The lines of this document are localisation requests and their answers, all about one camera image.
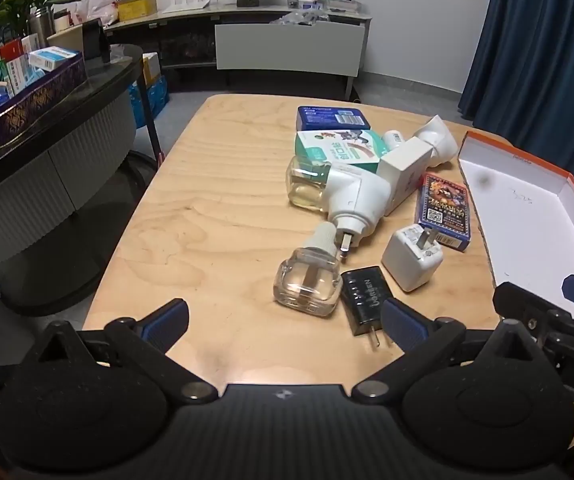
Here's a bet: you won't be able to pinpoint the blue rectangular box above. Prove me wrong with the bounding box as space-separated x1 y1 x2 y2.
296 105 371 132

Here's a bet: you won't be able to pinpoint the green white bandage box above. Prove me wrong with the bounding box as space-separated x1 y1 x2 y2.
294 129 390 175

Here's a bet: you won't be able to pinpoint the blue playing card box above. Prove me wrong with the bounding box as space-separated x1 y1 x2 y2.
415 172 473 252

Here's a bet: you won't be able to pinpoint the white wall charger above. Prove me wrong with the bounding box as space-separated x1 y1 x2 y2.
381 225 444 293

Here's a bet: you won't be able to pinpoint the white red plastic bag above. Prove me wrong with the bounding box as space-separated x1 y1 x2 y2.
68 0 120 28

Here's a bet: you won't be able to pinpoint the leafy green potted plant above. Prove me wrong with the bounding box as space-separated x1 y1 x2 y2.
0 0 82 47

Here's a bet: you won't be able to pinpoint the yellow box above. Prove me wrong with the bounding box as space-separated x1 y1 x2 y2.
117 0 159 22

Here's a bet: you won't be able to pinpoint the white plug-in heater with bottle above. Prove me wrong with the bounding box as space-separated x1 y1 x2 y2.
285 154 393 261

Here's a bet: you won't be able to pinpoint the pile of medicine boxes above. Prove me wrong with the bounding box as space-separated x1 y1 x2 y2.
0 35 80 121

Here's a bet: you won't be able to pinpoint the yellow white carton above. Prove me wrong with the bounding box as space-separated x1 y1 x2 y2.
141 52 163 86

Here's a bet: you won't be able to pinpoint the white pill bottle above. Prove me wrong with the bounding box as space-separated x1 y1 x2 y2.
382 130 409 152

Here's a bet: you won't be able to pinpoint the black wall charger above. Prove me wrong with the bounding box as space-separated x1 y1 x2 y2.
340 266 394 352

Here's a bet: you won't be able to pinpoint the clear refill bottle white cap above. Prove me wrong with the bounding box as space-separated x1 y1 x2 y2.
273 222 344 317

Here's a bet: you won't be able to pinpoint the black top curved desk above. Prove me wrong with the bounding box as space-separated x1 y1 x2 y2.
0 43 146 317

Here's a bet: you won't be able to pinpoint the black rectangular box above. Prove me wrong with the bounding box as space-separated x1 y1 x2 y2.
82 17 111 62

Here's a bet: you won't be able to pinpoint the black metal pole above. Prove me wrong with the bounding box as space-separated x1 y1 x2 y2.
136 62 166 163

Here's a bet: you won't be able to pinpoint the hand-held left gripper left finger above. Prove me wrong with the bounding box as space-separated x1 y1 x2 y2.
19 298 219 405

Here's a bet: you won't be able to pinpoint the white carton box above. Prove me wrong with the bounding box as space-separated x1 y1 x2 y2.
378 138 434 217

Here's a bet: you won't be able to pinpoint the blue cartons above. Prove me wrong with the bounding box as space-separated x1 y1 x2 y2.
127 77 171 129

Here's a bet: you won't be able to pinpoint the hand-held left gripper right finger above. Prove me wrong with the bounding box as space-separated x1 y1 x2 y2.
349 297 553 403

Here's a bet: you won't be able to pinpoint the dark blue curtain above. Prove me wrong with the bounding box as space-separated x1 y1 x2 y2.
457 0 574 221

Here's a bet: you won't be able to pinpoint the orange white cardboard box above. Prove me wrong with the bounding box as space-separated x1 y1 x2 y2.
458 131 574 326

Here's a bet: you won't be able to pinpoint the beige cardboard box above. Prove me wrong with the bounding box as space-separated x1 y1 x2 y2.
47 30 85 58

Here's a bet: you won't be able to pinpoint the long grey media console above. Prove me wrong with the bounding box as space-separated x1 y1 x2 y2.
104 4 374 102

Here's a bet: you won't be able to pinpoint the clutter of small packages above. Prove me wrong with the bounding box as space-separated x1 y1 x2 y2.
268 0 364 27

